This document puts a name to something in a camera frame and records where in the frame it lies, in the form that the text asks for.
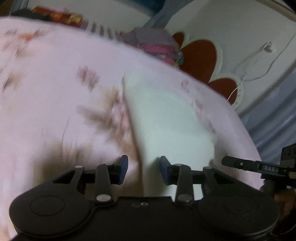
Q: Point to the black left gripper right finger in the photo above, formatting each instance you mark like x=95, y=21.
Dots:
x=168, y=171

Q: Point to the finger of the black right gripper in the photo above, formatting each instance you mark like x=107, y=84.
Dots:
x=248, y=165

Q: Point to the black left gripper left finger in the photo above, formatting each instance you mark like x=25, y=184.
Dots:
x=117, y=171

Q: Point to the white knitted small garment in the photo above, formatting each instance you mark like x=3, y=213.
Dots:
x=164, y=124

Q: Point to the stack of folded clothes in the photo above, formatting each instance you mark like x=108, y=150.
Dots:
x=155, y=42

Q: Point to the person's right hand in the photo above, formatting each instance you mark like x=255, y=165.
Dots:
x=285, y=199

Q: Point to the grey curtain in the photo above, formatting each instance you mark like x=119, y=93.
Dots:
x=271, y=123

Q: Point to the pink floral bed blanket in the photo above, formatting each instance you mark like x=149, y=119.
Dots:
x=62, y=105

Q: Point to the red heart-shaped headboard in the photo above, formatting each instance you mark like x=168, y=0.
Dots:
x=202, y=59

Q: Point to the grey striped pillow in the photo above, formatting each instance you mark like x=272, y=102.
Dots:
x=103, y=31

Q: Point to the red orange patterned cloth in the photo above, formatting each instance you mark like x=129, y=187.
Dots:
x=61, y=16

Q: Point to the brown wooden door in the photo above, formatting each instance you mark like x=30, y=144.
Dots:
x=5, y=7

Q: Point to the window with white frame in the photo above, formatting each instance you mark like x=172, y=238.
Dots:
x=154, y=7

